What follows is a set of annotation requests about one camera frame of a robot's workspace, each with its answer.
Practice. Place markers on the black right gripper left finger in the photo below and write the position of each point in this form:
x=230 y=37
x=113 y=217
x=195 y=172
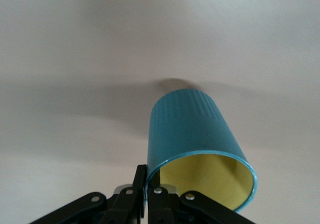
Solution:
x=125 y=209

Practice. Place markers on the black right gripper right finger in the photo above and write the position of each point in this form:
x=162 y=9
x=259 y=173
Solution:
x=175 y=209

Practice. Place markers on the teal cup yellow inside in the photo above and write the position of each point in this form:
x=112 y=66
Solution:
x=195 y=129

